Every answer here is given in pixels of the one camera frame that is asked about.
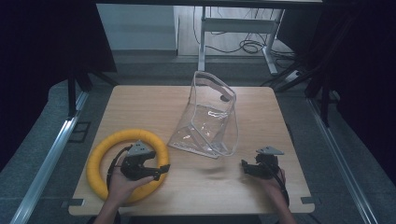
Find yellow foam ring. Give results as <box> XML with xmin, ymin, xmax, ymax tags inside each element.
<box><xmin>86</xmin><ymin>129</ymin><xmax>171</xmax><ymax>205</ymax></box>

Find white power strip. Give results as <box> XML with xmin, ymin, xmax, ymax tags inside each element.
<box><xmin>284</xmin><ymin>69</ymin><xmax>304</xmax><ymax>83</ymax></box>

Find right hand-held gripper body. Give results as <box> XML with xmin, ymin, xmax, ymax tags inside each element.
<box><xmin>247</xmin><ymin>146</ymin><xmax>285</xmax><ymax>180</ymax></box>

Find white metal desk frame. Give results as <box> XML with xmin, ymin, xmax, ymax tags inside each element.
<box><xmin>197</xmin><ymin>6</ymin><xmax>286</xmax><ymax>76</ymax></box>

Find black metal stand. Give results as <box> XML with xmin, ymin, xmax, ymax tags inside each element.
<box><xmin>66</xmin><ymin>70</ymin><xmax>120</xmax><ymax>119</ymax></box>

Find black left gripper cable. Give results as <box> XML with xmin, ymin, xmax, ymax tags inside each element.
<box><xmin>106</xmin><ymin>145</ymin><xmax>134</xmax><ymax>189</ymax></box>

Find person's left hand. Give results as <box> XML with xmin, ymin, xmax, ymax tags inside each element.
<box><xmin>106</xmin><ymin>168</ymin><xmax>155</xmax><ymax>206</ymax></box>

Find clear plastic bag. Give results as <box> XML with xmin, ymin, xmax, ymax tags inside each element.
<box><xmin>167</xmin><ymin>70</ymin><xmax>240</xmax><ymax>160</ymax></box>

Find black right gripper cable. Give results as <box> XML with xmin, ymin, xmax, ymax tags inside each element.
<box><xmin>268</xmin><ymin>163</ymin><xmax>291</xmax><ymax>207</ymax></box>

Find person's right hand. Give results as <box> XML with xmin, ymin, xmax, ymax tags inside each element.
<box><xmin>259</xmin><ymin>167</ymin><xmax>288</xmax><ymax>203</ymax></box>

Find black floor cables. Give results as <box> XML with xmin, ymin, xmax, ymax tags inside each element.
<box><xmin>191</xmin><ymin>6</ymin><xmax>297</xmax><ymax>62</ymax></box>

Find silver metal floor rail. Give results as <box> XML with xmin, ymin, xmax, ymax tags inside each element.
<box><xmin>305</xmin><ymin>97</ymin><xmax>379</xmax><ymax>224</ymax></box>
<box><xmin>8</xmin><ymin>91</ymin><xmax>90</xmax><ymax>224</ymax></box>

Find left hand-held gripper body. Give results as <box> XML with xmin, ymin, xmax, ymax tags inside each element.
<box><xmin>120</xmin><ymin>140</ymin><xmax>157</xmax><ymax>182</ymax></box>

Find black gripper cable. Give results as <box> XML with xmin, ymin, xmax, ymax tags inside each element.
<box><xmin>106</xmin><ymin>145</ymin><xmax>134</xmax><ymax>189</ymax></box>
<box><xmin>268</xmin><ymin>163</ymin><xmax>291</xmax><ymax>207</ymax></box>

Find black curtain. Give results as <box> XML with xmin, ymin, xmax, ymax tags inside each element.
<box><xmin>0</xmin><ymin>0</ymin><xmax>119</xmax><ymax>173</ymax></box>
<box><xmin>276</xmin><ymin>0</ymin><xmax>396</xmax><ymax>188</ymax></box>

